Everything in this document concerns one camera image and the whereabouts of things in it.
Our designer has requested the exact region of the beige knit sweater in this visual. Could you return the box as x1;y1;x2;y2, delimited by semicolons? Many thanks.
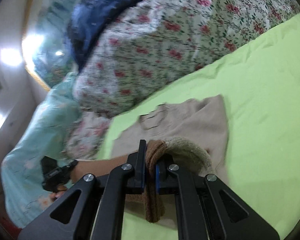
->
111;95;228;226

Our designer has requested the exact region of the person's left hand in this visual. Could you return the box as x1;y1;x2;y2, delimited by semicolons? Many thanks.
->
49;185;68;202

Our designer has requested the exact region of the teal floral blanket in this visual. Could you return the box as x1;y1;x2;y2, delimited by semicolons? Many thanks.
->
0;72;81;228

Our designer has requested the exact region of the pink floral ruffled pillow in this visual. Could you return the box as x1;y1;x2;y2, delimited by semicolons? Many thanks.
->
62;112;111;160

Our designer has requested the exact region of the lime green bed sheet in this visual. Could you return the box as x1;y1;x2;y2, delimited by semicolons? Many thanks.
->
98;13;300;239

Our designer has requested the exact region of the dark blue garment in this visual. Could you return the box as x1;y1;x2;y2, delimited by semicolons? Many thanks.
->
65;0;142;72

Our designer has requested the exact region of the red floral white quilt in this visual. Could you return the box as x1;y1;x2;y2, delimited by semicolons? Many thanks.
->
73;0;300;117

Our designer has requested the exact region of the gold picture frame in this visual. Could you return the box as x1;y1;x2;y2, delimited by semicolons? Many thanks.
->
21;0;50;92

